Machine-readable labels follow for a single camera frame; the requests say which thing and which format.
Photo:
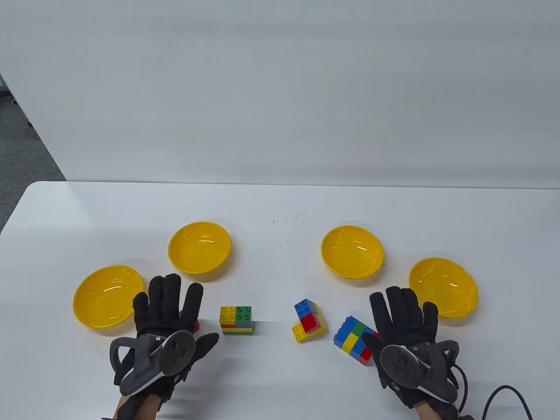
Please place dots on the person's left hand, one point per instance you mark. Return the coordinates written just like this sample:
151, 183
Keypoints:
164, 306

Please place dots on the person's right hand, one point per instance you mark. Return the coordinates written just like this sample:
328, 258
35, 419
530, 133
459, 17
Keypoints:
402, 315

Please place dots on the striped toy brick stack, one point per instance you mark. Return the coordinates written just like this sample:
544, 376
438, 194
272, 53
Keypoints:
192, 324

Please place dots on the grey hand controller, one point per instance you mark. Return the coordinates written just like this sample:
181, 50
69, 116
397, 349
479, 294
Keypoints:
400, 363
175, 354

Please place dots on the large chequered toy brick stack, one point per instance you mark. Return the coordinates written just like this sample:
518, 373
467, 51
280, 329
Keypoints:
352, 341

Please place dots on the cube shaped toy brick stack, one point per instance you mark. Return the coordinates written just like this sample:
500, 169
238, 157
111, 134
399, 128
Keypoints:
236, 317

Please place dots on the stepped toy brick stack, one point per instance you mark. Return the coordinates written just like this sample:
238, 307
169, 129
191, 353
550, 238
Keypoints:
308, 321

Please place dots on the person's right forearm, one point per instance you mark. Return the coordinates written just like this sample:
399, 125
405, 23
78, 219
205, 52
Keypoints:
431, 411

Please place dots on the person's left forearm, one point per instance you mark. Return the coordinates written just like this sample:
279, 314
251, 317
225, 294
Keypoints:
135, 407

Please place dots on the yellow plastic bowl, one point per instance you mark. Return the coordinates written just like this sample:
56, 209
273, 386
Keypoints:
199, 249
352, 253
446, 284
105, 302

